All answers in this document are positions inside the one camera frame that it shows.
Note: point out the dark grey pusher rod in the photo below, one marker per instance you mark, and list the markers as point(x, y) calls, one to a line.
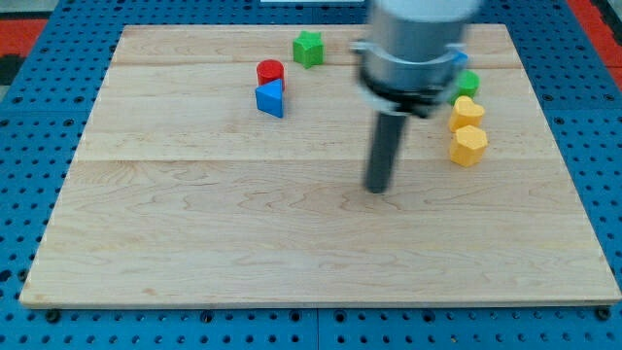
point(386, 138)

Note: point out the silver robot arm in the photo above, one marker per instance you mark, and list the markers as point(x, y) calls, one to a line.
point(410, 60)

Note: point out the blue block behind arm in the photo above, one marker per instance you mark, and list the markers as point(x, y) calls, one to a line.
point(460, 60)

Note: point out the blue triangle block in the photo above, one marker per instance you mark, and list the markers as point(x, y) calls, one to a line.
point(269, 98)

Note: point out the yellow heart block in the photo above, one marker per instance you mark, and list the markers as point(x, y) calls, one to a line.
point(465, 112)

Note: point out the yellow hexagon block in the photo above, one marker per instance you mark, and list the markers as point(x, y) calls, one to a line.
point(468, 145)

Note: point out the green cylinder block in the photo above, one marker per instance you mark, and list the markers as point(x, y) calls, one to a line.
point(467, 84)

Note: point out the green star block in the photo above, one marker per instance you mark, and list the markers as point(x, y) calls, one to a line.
point(308, 49)

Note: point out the red cylinder block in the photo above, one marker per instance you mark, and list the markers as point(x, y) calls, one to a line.
point(270, 70)

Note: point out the light wooden board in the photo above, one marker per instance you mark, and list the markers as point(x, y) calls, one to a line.
point(183, 194)

